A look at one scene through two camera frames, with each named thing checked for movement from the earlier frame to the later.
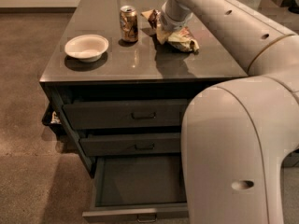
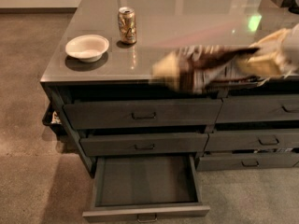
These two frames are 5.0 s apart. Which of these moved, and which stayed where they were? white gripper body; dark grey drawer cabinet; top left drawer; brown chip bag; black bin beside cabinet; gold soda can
Moved: white gripper body; brown chip bag
Stayed: gold soda can; dark grey drawer cabinet; top left drawer; black bin beside cabinet
